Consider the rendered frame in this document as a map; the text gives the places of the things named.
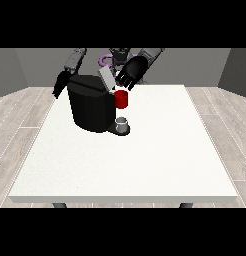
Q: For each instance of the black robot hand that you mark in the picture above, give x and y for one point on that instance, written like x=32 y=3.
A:
x=133 y=69
x=60 y=82

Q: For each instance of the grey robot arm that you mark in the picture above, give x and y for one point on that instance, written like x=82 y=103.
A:
x=152 y=53
x=75 y=60

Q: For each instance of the pale grey machine lid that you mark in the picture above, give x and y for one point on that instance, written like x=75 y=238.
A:
x=106 y=77

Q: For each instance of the red pod holder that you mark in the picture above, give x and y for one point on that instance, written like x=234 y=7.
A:
x=121 y=99

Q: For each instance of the black coffee machine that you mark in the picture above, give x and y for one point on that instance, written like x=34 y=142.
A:
x=90 y=103

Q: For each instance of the small grey cup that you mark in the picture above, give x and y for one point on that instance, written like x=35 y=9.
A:
x=122 y=124

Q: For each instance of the dark table leg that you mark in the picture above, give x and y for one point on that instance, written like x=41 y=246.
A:
x=186 y=205
x=59 y=205

